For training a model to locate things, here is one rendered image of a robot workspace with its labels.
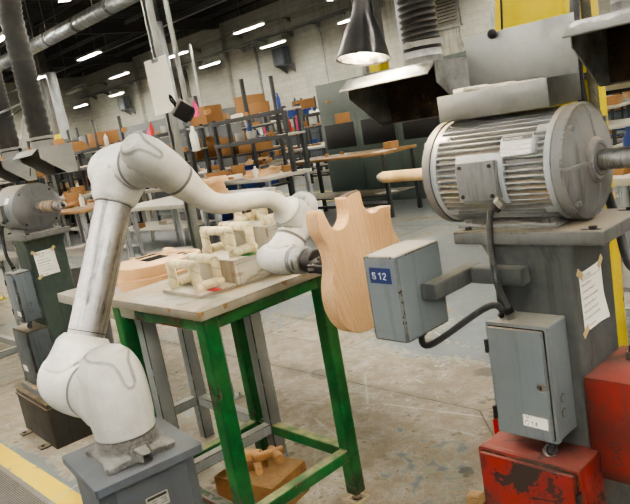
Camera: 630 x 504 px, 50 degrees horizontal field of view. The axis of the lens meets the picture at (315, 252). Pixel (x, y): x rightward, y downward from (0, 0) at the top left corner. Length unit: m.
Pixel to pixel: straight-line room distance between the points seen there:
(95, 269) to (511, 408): 1.13
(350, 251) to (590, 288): 0.64
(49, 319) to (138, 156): 2.20
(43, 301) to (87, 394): 2.18
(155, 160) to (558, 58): 1.02
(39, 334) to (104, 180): 2.04
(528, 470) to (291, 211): 1.06
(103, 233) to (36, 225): 1.92
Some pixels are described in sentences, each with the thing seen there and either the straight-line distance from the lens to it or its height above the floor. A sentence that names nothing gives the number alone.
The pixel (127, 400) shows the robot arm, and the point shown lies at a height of 0.86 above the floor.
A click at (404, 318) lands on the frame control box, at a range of 1.50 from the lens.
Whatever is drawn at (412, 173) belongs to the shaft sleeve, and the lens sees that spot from 1.81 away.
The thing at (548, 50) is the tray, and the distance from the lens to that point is 1.68.
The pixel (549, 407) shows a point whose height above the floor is 0.75.
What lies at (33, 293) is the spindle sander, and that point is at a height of 0.80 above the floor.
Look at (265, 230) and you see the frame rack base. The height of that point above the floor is 1.09.
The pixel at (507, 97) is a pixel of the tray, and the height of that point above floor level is 1.41.
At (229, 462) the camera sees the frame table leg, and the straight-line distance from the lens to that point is 2.29.
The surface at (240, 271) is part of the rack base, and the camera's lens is 2.33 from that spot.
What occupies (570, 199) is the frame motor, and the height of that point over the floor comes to 1.18.
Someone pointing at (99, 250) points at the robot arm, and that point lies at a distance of 1.93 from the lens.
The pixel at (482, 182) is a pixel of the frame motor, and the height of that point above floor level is 1.24.
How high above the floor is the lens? 1.43
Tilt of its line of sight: 11 degrees down
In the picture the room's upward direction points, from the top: 10 degrees counter-clockwise
